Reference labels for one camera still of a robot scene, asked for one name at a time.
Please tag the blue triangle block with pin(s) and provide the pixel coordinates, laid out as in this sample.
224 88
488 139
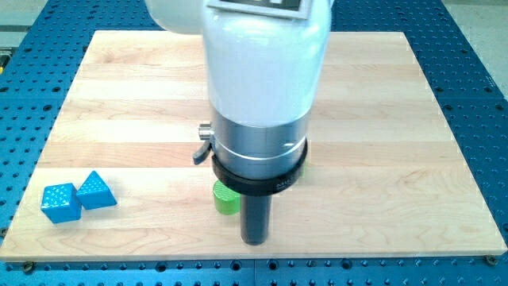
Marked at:
94 193

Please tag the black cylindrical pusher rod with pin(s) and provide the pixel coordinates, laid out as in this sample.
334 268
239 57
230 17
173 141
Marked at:
255 218

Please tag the green cylinder block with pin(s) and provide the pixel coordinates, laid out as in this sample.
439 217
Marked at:
226 201

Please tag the blue cube block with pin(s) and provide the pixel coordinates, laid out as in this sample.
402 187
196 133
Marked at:
60 203

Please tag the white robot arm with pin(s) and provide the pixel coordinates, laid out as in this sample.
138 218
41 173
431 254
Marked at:
263 58

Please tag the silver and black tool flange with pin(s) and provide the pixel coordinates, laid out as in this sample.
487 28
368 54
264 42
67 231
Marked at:
251 160

